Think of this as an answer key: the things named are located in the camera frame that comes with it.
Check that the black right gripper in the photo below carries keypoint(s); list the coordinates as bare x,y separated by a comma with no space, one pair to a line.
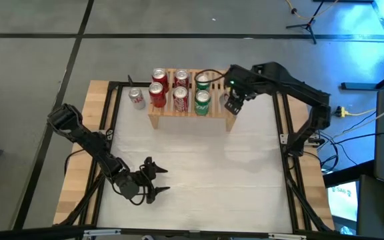
242,80

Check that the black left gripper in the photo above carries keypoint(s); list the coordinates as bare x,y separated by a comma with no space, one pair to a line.
128,186

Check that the green Sprite can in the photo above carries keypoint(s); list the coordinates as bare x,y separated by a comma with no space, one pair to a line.
202,80
202,105

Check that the red Coca-Cola can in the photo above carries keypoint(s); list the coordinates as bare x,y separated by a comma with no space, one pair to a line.
181,76
180,101

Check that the red Coke Zero can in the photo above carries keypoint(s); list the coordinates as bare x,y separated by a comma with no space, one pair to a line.
159,75
157,96

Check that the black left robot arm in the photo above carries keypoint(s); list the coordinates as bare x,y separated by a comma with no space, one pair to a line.
92,146

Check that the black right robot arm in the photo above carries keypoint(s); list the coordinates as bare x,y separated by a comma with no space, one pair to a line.
298,88

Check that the wooden slatted shelf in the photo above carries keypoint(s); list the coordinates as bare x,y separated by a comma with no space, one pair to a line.
188,116

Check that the light wooden side board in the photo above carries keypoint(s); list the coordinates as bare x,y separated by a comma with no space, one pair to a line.
78,200
315,200

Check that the yellow power plug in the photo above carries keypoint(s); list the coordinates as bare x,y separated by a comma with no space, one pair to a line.
342,111

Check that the black tripod stand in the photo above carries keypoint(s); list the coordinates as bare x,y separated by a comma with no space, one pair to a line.
308,25

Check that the black crossbeam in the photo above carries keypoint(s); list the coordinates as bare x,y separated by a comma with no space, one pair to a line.
45,233

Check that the black floor bar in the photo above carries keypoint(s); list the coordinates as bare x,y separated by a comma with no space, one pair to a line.
362,86

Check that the computer monitor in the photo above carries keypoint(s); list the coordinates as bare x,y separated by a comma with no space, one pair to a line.
343,200

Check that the black aluminium table frame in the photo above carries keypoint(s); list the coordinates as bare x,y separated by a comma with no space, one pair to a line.
262,86

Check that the silver metal bracket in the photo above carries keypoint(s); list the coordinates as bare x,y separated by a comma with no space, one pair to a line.
287,236
102,232

